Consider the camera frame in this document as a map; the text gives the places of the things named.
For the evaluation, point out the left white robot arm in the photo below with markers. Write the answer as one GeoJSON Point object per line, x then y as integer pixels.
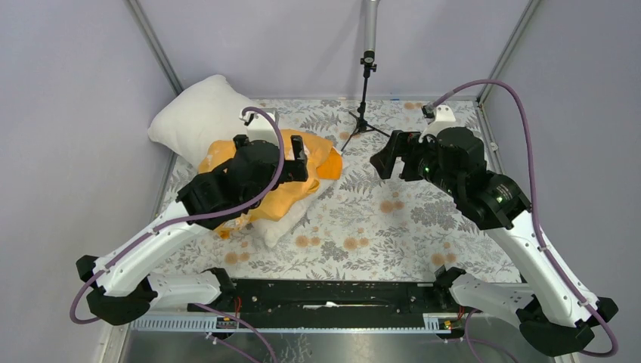
{"type": "Point", "coordinates": [121, 286]}

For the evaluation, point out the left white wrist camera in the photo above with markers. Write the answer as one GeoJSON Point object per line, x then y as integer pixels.
{"type": "Point", "coordinates": [258, 128]}

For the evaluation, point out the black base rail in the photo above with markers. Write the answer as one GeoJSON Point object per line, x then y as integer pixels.
{"type": "Point", "coordinates": [296, 298]}

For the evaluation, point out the white pillow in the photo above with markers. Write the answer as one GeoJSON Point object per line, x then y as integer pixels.
{"type": "Point", "coordinates": [199, 126]}

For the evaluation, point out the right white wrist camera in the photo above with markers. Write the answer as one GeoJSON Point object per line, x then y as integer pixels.
{"type": "Point", "coordinates": [438, 118]}

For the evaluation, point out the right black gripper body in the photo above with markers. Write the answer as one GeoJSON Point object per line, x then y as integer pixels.
{"type": "Point", "coordinates": [422, 158]}

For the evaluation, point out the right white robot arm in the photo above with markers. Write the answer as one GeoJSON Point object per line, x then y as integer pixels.
{"type": "Point", "coordinates": [558, 313]}

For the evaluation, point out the floral tablecloth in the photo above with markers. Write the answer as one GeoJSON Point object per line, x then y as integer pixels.
{"type": "Point", "coordinates": [361, 227]}

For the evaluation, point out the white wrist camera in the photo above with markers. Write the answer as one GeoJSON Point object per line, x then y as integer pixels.
{"type": "Point", "coordinates": [438, 118]}
{"type": "Point", "coordinates": [258, 128]}

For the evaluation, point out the white slotted cable duct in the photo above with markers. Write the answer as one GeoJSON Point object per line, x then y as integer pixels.
{"type": "Point", "coordinates": [325, 324]}

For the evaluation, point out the orange pillowcase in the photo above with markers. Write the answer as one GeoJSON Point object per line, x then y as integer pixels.
{"type": "Point", "coordinates": [311, 165]}

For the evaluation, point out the black tripod stand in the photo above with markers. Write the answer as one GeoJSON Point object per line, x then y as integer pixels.
{"type": "Point", "coordinates": [362, 126]}

